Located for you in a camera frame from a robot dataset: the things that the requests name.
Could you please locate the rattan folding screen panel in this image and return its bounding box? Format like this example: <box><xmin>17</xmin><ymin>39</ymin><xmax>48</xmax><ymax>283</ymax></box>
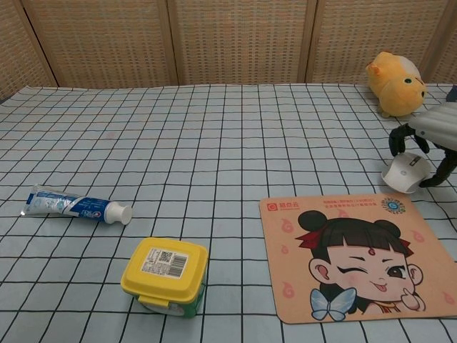
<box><xmin>305</xmin><ymin>0</ymin><xmax>453</xmax><ymax>85</ymax></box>
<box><xmin>426</xmin><ymin>0</ymin><xmax>457</xmax><ymax>85</ymax></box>
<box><xmin>166</xmin><ymin>0</ymin><xmax>319</xmax><ymax>86</ymax></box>
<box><xmin>19</xmin><ymin>0</ymin><xmax>179</xmax><ymax>89</ymax></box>
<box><xmin>0</xmin><ymin>0</ymin><xmax>60</xmax><ymax>101</ymax></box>

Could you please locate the blue white toothpaste tube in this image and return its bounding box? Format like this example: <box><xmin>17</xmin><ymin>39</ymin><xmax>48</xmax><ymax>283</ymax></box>
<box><xmin>20</xmin><ymin>184</ymin><xmax>133</xmax><ymax>226</ymax></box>

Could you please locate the yellow plush toy animal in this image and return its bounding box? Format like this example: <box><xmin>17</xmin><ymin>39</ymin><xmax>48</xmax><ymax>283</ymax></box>
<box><xmin>366</xmin><ymin>51</ymin><xmax>428</xmax><ymax>119</ymax></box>

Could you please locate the cartoon girl mouse pad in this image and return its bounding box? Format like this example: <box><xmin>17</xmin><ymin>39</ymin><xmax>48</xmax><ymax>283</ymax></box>
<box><xmin>258</xmin><ymin>193</ymin><xmax>457</xmax><ymax>324</ymax></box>

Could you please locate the yellow lidded green container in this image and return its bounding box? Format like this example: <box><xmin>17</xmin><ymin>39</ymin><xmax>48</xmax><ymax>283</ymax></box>
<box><xmin>120</xmin><ymin>237</ymin><xmax>210</xmax><ymax>319</ymax></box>

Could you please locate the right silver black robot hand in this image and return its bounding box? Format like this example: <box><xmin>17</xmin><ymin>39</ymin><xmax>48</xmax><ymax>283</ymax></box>
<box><xmin>388</xmin><ymin>104</ymin><xmax>457</xmax><ymax>189</ymax></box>

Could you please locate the white wireless computer mouse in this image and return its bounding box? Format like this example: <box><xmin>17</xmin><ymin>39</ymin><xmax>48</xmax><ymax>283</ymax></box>
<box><xmin>381</xmin><ymin>151</ymin><xmax>433</xmax><ymax>195</ymax></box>

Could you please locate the light blue checkered tablecloth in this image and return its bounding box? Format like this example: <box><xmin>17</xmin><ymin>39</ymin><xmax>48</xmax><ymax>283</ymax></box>
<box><xmin>0</xmin><ymin>82</ymin><xmax>457</xmax><ymax>343</ymax></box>

